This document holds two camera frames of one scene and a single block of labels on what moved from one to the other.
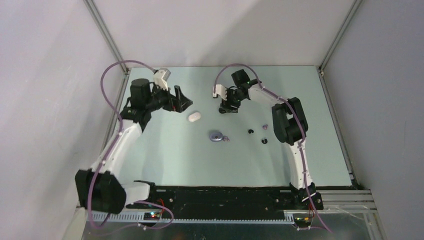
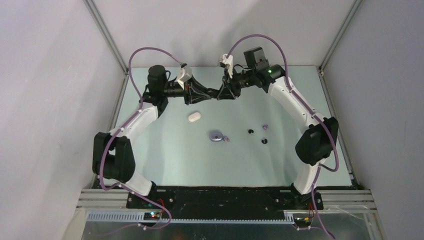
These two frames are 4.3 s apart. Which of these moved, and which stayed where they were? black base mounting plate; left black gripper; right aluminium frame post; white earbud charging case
Moved: left black gripper
Stayed: white earbud charging case; right aluminium frame post; black base mounting plate
